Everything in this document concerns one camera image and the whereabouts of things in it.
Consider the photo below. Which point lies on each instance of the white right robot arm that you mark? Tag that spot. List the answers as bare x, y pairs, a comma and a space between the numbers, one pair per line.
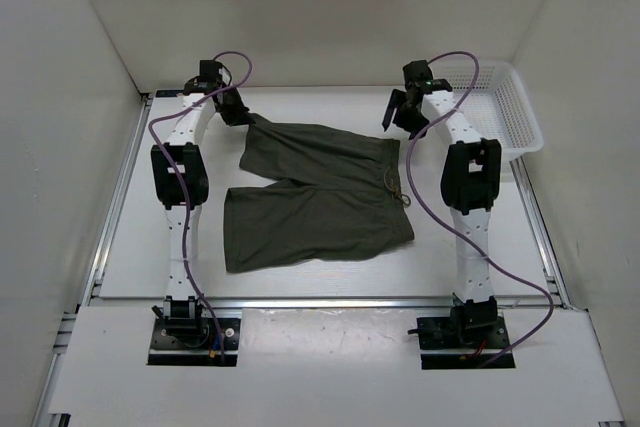
469, 186

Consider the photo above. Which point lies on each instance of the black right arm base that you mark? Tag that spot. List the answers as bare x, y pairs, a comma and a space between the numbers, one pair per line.
472, 336

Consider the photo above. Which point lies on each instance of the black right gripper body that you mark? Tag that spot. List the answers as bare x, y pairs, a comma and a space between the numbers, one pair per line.
410, 119

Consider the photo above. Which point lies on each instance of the olive green shorts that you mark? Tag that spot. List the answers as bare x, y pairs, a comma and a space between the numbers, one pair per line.
333, 195

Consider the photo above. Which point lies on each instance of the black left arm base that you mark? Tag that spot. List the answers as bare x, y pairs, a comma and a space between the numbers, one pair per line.
185, 334

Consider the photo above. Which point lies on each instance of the dark label sticker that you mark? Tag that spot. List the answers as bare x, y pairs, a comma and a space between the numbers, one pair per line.
167, 93

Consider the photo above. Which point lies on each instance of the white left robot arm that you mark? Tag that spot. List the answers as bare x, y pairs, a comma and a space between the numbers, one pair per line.
182, 187

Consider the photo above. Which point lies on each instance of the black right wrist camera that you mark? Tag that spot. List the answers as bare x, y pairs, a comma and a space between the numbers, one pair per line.
419, 80

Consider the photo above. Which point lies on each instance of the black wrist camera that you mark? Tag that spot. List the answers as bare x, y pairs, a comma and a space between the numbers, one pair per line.
212, 76
419, 80

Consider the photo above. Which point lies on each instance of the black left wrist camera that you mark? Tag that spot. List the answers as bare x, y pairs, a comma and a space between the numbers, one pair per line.
212, 76

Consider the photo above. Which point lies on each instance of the white perforated plastic basket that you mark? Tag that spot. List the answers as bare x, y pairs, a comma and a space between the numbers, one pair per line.
498, 107

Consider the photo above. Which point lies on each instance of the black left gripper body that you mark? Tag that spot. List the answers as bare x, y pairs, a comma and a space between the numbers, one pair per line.
232, 109

